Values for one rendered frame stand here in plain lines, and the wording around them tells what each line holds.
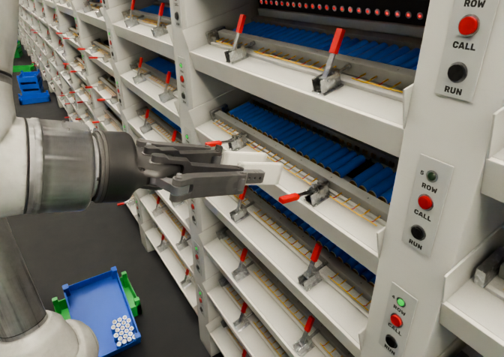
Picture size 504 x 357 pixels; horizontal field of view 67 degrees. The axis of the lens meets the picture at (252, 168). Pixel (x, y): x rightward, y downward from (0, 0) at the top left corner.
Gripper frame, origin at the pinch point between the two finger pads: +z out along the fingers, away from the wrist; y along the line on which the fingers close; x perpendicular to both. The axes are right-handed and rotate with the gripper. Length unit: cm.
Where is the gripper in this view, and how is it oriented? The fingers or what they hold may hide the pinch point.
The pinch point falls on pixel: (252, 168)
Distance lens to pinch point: 50.3
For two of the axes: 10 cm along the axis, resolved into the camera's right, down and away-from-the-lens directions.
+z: 8.1, 0.1, 5.8
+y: -5.4, -3.8, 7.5
